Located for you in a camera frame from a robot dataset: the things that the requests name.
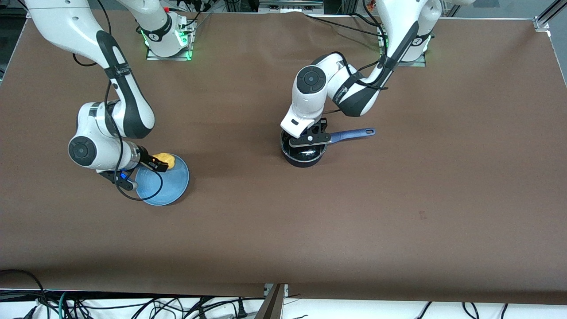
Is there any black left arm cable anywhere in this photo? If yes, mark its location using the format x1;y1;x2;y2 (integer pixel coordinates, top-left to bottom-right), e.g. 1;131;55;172
326;51;390;117

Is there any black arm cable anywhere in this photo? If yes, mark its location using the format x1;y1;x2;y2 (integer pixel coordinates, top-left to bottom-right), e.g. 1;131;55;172
72;0;164;201
326;51;390;117

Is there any teal cable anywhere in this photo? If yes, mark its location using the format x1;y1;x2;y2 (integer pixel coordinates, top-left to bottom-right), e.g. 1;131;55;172
58;291;72;319

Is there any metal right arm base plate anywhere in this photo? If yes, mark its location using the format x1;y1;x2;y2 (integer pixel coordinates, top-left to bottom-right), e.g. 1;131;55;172
145;12;198;62

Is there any thick black cable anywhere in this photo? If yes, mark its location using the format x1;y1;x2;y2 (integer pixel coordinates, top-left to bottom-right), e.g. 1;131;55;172
0;269;49;319

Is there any aluminium frame profile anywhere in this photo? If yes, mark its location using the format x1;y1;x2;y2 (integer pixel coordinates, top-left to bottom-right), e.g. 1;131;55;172
533;0;567;31

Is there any glass pot lid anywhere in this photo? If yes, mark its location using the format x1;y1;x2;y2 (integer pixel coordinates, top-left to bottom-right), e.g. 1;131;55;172
283;141;326;163

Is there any brown table cover sheet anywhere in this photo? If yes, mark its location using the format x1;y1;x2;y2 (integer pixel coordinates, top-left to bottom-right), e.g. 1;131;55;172
0;10;567;305

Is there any dark table frame post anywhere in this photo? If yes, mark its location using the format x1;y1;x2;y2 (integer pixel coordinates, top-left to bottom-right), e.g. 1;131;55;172
255;284;288;319

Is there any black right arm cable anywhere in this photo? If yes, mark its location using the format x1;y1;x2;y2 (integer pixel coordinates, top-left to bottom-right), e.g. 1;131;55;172
72;0;164;201

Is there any black cable on table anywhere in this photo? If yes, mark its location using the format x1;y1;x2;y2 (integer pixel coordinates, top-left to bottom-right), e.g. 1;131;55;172
306;13;386;38

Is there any metal rack frame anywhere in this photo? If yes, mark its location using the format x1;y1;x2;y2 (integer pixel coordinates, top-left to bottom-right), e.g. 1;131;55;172
258;0;325;14

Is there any dark blue pot with handle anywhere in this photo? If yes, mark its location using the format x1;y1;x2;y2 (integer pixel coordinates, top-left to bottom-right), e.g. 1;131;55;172
280;128;377;168

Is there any blue round plate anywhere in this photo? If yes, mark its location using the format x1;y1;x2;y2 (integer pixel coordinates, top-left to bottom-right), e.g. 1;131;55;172
134;153;190;206

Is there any yellow potato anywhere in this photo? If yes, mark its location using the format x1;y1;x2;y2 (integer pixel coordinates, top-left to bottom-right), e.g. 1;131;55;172
151;153;176;171

